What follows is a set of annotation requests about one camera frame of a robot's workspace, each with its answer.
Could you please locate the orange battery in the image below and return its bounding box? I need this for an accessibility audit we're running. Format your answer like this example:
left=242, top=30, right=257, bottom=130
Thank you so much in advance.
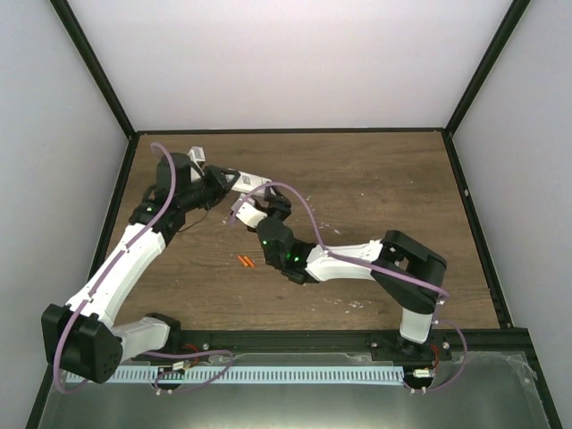
left=237, top=255, right=249, bottom=267
left=243, top=256, right=256, bottom=268

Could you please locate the light blue slotted cable duct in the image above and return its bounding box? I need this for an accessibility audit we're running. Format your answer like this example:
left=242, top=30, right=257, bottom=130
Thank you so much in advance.
left=64, top=366, right=406, bottom=385

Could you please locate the metal front plate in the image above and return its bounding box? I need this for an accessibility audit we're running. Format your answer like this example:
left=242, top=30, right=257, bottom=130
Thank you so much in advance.
left=38, top=352, right=550, bottom=428

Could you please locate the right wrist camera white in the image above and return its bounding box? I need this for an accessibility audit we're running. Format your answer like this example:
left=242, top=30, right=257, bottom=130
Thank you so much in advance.
left=231, top=198, right=267, bottom=230

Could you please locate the white remote control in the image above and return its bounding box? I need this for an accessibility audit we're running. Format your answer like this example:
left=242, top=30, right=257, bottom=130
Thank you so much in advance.
left=231, top=172, right=272, bottom=194

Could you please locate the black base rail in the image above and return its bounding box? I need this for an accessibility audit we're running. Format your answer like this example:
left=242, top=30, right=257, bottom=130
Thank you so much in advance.
left=129, top=329, right=531, bottom=363

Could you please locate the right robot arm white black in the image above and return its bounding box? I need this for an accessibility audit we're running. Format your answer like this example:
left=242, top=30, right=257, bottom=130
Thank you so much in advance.
left=236, top=185, right=448, bottom=360

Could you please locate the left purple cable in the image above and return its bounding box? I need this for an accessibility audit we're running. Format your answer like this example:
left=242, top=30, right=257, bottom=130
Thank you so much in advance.
left=53, top=141, right=236, bottom=397

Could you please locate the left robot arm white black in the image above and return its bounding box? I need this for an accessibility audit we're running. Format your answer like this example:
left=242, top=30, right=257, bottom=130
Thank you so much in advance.
left=41, top=153, right=240, bottom=383

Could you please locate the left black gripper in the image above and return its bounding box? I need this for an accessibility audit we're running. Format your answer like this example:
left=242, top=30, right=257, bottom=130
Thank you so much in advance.
left=180, top=165, right=240, bottom=213

